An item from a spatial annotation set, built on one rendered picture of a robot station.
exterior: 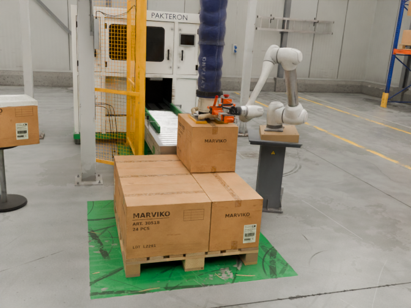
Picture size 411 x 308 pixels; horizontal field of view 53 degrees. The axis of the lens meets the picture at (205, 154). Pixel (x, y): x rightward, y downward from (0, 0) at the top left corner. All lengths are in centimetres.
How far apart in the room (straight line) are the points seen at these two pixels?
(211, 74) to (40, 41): 961
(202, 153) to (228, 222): 70
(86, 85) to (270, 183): 217
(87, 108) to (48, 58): 824
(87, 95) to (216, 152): 173
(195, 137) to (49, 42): 971
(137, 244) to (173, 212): 33
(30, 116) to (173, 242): 183
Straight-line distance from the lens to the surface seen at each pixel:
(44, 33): 1281
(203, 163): 352
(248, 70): 724
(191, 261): 315
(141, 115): 477
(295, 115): 395
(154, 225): 294
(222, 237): 312
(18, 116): 405
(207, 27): 357
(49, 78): 1274
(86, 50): 459
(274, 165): 414
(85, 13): 458
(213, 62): 357
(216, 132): 348
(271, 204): 428
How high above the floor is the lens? 168
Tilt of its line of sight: 16 degrees down
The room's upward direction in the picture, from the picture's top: 3 degrees clockwise
